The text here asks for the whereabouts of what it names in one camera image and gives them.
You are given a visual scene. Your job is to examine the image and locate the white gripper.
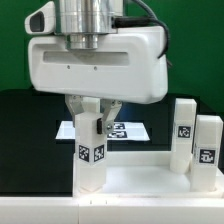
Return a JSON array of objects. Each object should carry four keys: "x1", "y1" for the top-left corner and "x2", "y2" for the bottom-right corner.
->
[{"x1": 28, "y1": 26, "x2": 168, "y2": 135}]

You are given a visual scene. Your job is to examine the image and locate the white desk top tray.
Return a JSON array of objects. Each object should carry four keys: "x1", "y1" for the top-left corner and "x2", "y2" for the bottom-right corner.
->
[{"x1": 72, "y1": 151, "x2": 224, "y2": 198}]

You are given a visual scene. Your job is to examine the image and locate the white marker sheet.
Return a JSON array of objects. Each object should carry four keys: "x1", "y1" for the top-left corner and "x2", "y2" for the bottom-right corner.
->
[{"x1": 55, "y1": 121, "x2": 150, "y2": 141}]

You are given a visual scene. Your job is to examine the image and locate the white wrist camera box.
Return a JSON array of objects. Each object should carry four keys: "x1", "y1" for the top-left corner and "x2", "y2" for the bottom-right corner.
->
[{"x1": 24, "y1": 1, "x2": 56, "y2": 35}]

